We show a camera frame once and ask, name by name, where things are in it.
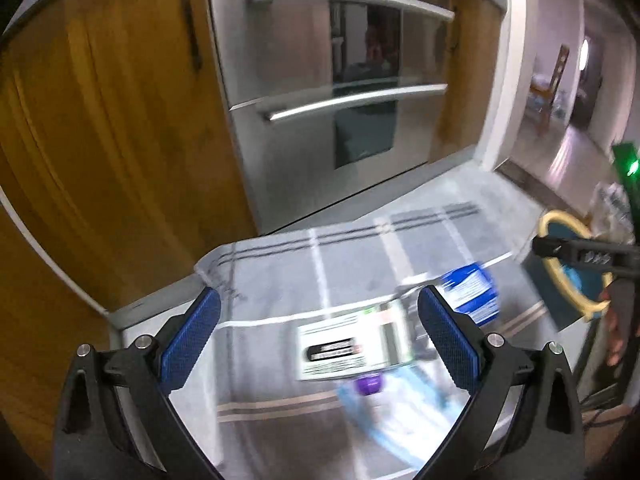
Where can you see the grey checked mat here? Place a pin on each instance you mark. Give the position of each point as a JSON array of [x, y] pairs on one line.
[[280, 270]]

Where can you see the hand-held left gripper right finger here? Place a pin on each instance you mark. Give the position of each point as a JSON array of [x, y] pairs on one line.
[[447, 345]]

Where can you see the large wooden cabinet door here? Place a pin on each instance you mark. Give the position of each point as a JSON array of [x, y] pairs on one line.
[[100, 135]]

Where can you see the white labelled box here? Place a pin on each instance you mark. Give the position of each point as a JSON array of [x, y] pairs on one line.
[[350, 345]]

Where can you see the stainless steel double oven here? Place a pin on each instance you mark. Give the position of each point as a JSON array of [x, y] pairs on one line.
[[300, 110]]

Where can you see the narrow wooden cabinet door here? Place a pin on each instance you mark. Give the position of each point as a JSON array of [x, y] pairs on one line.
[[470, 75]]

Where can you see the wooden dining table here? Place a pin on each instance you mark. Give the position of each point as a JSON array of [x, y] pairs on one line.
[[539, 91]]

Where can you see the clear plastic bag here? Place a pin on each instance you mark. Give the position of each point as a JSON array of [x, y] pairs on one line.
[[610, 210]]

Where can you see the wooden chair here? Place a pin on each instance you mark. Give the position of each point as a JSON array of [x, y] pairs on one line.
[[556, 85]]

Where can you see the blue bin with yellow rim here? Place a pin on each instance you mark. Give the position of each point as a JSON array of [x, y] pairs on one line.
[[542, 285]]

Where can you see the dark threshold strip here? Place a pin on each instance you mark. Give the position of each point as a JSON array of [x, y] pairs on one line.
[[520, 177]]

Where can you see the low wooden cabinet door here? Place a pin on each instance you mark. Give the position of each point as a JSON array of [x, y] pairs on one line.
[[35, 335]]

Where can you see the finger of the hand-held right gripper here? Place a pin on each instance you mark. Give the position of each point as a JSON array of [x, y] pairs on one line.
[[575, 252]]

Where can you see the blue printed packet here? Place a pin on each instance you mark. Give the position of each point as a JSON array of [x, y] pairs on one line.
[[472, 292]]

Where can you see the person's right hand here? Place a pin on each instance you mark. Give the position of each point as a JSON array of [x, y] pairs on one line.
[[617, 330]]

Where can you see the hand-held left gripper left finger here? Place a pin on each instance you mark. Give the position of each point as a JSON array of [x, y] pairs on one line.
[[192, 340]]

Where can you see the small purple capped bottle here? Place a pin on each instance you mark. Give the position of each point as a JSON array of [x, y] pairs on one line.
[[370, 384]]

